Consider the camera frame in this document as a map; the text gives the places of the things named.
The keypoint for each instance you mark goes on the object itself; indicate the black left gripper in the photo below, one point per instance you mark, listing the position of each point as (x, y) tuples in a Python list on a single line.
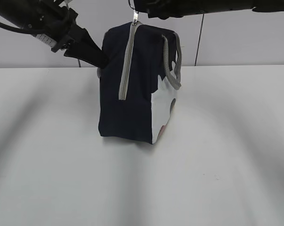
[(61, 32)]

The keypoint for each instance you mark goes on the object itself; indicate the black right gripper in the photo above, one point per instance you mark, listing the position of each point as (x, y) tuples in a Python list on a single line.
[(164, 9)]

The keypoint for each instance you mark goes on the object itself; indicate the navy and white lunch bag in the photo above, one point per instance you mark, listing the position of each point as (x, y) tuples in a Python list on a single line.
[(138, 88)]

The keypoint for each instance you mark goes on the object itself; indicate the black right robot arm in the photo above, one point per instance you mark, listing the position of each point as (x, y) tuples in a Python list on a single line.
[(265, 6)]

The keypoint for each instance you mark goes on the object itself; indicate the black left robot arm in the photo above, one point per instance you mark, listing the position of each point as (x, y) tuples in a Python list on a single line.
[(23, 15)]

